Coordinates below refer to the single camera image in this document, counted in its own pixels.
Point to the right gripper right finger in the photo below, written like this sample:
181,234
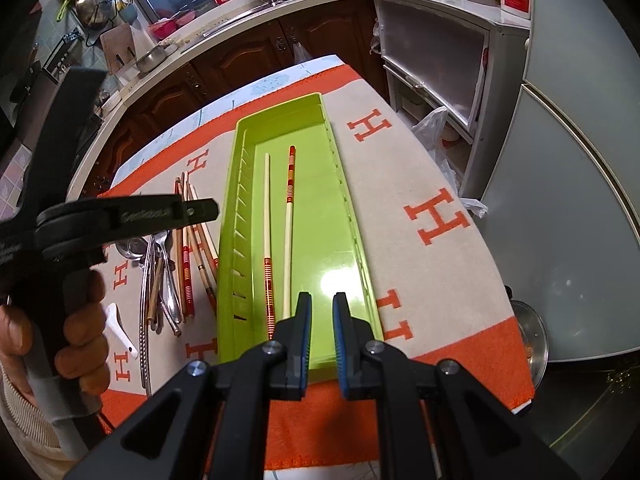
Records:
358,378

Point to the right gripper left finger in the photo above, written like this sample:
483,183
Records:
289,378

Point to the wide steel soup spoon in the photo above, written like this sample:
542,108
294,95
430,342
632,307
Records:
132,248

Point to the white ceramic spoon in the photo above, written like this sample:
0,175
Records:
114,324

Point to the wooden handled steel spoon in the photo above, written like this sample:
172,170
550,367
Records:
154,296

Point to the large steel tablespoon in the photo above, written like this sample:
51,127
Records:
171,296

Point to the brown wooden chopstick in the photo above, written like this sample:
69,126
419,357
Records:
178,239

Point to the pale bamboo chopstick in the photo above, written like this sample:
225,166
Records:
193,261

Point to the red patterned chopstick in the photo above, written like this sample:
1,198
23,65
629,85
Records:
288,234

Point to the person's left hand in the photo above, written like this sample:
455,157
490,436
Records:
84,357

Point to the orange beige H blanket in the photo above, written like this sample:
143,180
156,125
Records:
437,288

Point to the black range hood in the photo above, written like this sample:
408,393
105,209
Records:
51,125

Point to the green plastic utensil tray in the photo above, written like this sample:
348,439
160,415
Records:
328,252

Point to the steel colander pot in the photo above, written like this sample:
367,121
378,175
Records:
535,339

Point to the small steel pot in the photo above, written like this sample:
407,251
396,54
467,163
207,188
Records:
150,60

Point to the wooden cutting board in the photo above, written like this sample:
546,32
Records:
117,44

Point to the white plastic bag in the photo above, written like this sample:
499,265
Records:
430,132

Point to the grey refrigerator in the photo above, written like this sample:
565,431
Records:
562,203

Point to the steel side cabinet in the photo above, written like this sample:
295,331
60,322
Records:
463,56

